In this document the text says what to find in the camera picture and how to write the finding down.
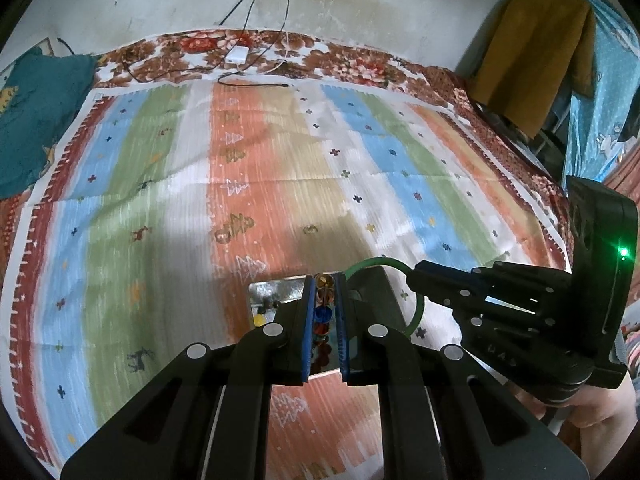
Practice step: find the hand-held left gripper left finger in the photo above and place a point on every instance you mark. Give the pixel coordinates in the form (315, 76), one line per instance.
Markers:
(311, 320)

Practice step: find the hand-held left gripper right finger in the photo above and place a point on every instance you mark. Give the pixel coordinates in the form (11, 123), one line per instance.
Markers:
(341, 320)

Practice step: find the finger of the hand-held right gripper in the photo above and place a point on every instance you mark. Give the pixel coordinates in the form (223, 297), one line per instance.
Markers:
(440, 292)
(450, 271)

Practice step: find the silver metal tin box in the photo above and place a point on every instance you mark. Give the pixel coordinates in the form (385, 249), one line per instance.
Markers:
(270, 292)

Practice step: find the green bangle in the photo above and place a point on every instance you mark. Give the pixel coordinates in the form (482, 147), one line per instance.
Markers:
(380, 260)

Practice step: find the person's right hand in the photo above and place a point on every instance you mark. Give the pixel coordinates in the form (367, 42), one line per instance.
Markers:
(600, 405)

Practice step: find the blue printed hanging cloth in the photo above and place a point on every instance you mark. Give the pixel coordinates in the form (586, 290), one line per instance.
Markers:
(610, 85)

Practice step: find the striped colourful mat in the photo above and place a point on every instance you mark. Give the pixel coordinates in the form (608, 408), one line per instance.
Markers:
(150, 185)

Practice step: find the yellow hanging cloth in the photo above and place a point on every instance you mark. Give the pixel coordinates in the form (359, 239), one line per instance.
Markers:
(540, 50)

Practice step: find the white charger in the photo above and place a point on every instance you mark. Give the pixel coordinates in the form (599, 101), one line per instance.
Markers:
(236, 55)

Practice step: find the teal pillow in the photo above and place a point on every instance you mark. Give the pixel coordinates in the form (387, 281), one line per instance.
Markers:
(35, 110)

